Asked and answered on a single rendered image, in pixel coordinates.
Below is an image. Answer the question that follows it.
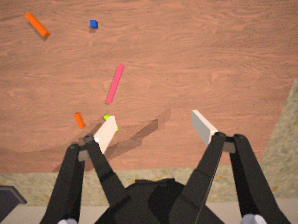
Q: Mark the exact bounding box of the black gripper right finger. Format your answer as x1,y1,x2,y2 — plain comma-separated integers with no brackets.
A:
169,110,291,224

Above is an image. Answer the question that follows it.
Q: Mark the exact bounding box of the orange rod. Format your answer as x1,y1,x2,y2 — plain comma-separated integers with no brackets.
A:
25,12,50,37
74,112,85,128

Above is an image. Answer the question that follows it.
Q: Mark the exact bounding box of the small blue block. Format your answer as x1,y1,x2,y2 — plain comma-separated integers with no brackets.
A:
90,20,98,28

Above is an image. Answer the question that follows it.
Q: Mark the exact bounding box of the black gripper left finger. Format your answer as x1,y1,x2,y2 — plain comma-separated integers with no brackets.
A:
39,116,144,224

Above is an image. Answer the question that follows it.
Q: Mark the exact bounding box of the pink rod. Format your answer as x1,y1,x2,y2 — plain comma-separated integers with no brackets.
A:
107,64,125,104

